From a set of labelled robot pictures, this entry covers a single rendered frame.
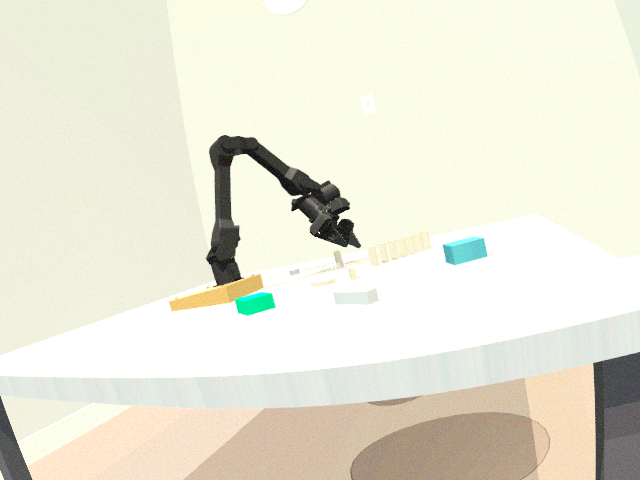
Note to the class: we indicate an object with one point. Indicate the light blue rectangular block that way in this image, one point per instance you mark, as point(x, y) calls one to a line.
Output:
point(465, 250)

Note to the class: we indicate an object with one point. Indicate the green block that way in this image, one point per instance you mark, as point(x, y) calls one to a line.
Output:
point(255, 303)

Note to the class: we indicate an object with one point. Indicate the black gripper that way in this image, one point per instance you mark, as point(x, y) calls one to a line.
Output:
point(341, 234)

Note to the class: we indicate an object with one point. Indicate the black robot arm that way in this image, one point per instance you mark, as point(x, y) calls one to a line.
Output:
point(225, 234)

